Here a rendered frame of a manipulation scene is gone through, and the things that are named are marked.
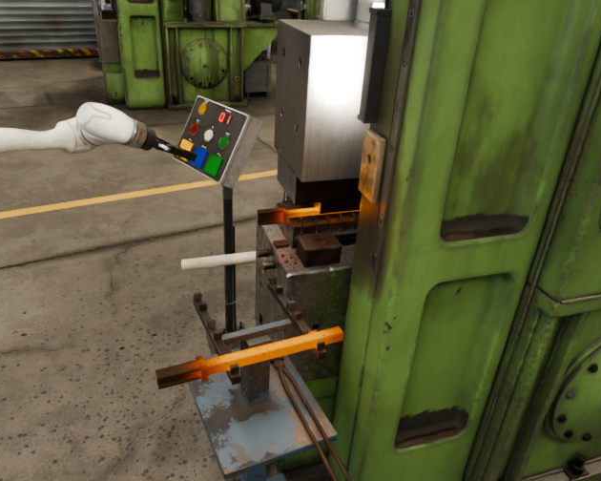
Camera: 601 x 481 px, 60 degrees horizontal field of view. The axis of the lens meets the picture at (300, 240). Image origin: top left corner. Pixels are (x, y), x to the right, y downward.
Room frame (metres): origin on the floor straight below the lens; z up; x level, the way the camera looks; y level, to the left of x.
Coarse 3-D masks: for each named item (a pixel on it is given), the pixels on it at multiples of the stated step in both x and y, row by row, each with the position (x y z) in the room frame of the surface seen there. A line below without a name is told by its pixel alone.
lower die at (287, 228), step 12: (276, 204) 1.62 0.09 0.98; (288, 204) 1.62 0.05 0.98; (300, 204) 1.61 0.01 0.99; (312, 204) 1.61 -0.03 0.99; (300, 216) 1.50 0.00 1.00; (312, 216) 1.51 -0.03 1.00; (324, 216) 1.52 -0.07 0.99; (336, 216) 1.53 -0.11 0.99; (348, 216) 1.54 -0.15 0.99; (288, 228) 1.48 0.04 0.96; (300, 228) 1.45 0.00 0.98; (312, 228) 1.46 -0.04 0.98; (324, 228) 1.47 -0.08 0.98; (336, 228) 1.49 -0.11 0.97; (348, 228) 1.50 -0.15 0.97; (288, 240) 1.48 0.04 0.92; (348, 240) 1.50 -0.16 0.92
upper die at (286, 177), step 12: (288, 168) 1.51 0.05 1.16; (288, 180) 1.50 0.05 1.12; (324, 180) 1.47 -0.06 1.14; (336, 180) 1.48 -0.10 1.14; (348, 180) 1.50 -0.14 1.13; (288, 192) 1.50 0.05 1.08; (300, 192) 1.44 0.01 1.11; (312, 192) 1.46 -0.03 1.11; (324, 192) 1.47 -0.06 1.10; (336, 192) 1.48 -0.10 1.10; (348, 192) 1.50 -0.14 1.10; (360, 192) 1.51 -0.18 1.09
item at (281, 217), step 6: (258, 210) 1.48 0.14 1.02; (264, 210) 1.49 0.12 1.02; (270, 210) 1.49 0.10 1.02; (276, 210) 1.49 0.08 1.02; (282, 210) 1.50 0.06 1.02; (288, 210) 1.52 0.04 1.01; (294, 210) 1.52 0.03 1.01; (300, 210) 1.53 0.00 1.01; (306, 210) 1.53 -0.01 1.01; (312, 210) 1.53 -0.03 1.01; (258, 216) 1.48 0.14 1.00; (264, 216) 1.48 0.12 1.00; (270, 216) 1.48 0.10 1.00; (276, 216) 1.49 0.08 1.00; (282, 216) 1.50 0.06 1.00; (288, 216) 1.50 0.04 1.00; (258, 222) 1.47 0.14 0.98; (264, 222) 1.47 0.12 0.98; (270, 222) 1.48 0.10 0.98; (276, 222) 1.48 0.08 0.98; (282, 222) 1.49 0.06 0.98
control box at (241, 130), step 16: (192, 112) 2.11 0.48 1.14; (208, 112) 2.04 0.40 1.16; (224, 112) 1.98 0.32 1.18; (240, 112) 1.94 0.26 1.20; (208, 128) 2.00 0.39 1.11; (224, 128) 1.94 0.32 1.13; (240, 128) 1.89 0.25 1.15; (256, 128) 1.92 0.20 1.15; (208, 144) 1.95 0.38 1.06; (240, 144) 1.87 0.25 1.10; (224, 160) 1.85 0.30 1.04; (240, 160) 1.87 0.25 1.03; (208, 176) 1.86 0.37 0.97; (224, 176) 1.82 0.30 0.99
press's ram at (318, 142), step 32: (288, 32) 1.57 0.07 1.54; (320, 32) 1.44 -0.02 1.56; (352, 32) 1.48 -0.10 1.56; (288, 64) 1.55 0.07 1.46; (320, 64) 1.40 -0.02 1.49; (352, 64) 1.43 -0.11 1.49; (288, 96) 1.54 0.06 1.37; (320, 96) 1.40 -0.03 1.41; (352, 96) 1.43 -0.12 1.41; (288, 128) 1.53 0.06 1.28; (320, 128) 1.40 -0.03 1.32; (352, 128) 1.44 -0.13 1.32; (288, 160) 1.51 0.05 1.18; (320, 160) 1.41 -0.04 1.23; (352, 160) 1.44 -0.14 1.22
